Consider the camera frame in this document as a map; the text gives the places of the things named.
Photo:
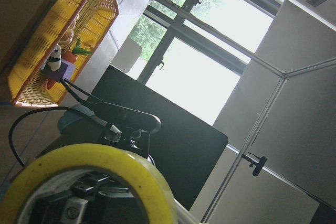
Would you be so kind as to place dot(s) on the yellow tape roll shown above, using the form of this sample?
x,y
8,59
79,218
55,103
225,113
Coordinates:
x,y
145,182

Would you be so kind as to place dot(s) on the yellow plastic basket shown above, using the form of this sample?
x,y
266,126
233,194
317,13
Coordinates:
x,y
93,20

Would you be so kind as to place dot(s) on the panda toy figure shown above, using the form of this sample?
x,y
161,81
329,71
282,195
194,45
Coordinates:
x,y
54,60

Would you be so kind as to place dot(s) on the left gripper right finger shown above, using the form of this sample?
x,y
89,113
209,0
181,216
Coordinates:
x,y
89,182

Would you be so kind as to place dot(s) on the purple toy block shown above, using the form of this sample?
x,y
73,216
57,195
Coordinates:
x,y
66,71

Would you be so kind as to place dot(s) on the toy carrot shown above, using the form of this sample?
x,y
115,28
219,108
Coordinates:
x,y
72,55

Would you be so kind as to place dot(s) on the black camera on mount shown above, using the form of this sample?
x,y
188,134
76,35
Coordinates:
x,y
119,115

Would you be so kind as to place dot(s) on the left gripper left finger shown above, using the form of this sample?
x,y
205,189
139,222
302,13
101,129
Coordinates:
x,y
74,210

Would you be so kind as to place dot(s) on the black monitor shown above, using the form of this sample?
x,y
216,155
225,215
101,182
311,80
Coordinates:
x,y
185,149

